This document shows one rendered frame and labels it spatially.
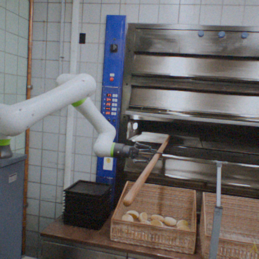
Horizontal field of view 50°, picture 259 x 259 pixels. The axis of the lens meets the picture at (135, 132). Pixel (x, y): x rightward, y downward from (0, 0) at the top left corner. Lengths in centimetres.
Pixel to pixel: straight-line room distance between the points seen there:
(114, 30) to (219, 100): 97
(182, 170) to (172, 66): 81
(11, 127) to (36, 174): 142
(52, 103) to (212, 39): 136
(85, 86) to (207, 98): 108
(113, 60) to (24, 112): 115
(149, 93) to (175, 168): 63
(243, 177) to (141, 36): 133
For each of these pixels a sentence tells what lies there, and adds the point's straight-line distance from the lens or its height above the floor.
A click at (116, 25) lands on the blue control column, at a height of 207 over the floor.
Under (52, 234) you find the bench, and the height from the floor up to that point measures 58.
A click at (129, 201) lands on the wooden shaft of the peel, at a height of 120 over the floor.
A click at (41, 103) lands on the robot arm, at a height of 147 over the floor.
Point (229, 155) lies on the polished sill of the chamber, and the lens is 222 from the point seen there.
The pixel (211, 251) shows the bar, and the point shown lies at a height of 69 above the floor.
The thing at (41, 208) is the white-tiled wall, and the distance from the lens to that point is 269.
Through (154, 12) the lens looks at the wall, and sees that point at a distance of 229.
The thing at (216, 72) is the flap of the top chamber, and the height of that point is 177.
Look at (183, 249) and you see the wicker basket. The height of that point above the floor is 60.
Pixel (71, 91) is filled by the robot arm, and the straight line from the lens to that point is 137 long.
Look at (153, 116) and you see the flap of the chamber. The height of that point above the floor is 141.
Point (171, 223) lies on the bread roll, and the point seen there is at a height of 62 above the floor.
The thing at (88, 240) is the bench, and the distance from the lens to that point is 197.
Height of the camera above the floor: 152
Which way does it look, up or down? 7 degrees down
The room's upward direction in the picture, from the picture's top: 5 degrees clockwise
